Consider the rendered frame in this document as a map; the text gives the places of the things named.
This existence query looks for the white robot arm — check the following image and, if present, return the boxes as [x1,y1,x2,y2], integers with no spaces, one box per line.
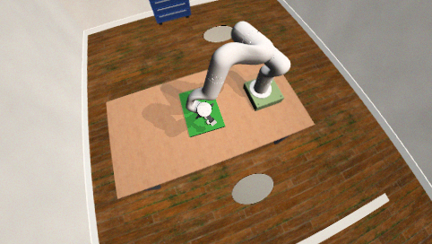
[186,22,290,126]

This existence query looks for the green turf mat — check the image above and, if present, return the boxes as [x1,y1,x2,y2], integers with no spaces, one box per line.
[178,91,225,137]

